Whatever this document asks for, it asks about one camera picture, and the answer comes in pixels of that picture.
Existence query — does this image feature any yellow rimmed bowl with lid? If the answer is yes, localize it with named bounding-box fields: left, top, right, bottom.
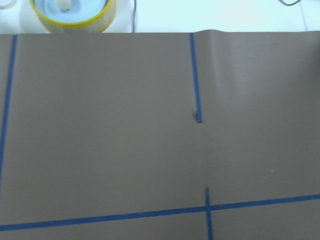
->
left=30, top=0, right=117, bottom=34

